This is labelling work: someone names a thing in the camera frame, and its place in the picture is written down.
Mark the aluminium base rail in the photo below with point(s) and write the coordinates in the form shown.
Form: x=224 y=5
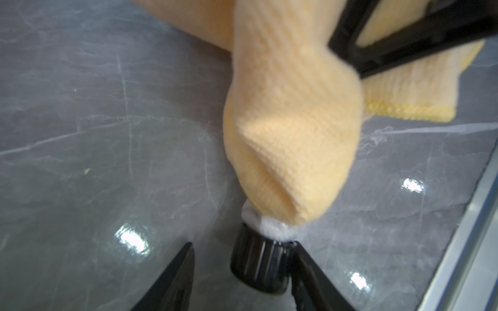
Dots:
x=466 y=278

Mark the yellow cleaning cloth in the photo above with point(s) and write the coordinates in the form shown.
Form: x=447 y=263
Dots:
x=294 y=111

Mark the white tube black cap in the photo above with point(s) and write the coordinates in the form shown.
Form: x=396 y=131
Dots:
x=263 y=251

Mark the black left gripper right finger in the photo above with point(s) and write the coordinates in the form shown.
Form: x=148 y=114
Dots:
x=311 y=288

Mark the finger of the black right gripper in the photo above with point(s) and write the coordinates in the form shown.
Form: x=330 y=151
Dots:
x=444 y=25

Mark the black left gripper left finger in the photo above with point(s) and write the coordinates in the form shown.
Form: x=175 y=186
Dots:
x=172 y=289

